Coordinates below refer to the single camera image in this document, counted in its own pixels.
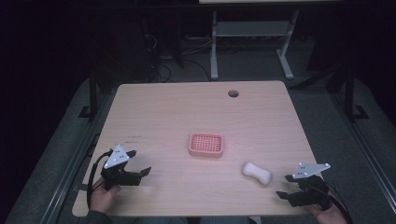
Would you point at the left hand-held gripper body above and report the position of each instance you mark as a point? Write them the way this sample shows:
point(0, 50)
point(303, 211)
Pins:
point(118, 169)

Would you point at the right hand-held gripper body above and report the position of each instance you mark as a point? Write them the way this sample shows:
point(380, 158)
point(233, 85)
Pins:
point(311, 186)

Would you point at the white soap bar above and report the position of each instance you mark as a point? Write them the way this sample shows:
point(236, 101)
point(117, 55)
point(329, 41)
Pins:
point(257, 173)

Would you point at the pink soap dish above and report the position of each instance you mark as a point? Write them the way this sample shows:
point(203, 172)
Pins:
point(206, 144)

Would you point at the person's left hand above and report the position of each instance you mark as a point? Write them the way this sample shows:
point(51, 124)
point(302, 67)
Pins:
point(103, 197)

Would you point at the person's right hand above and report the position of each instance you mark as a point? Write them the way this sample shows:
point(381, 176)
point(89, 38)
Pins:
point(330, 214)

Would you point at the black metal stand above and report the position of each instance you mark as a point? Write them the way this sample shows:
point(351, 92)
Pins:
point(92, 93)
point(350, 93)

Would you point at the white metal stand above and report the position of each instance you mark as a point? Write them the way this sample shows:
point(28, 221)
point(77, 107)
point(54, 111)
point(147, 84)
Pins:
point(252, 34)

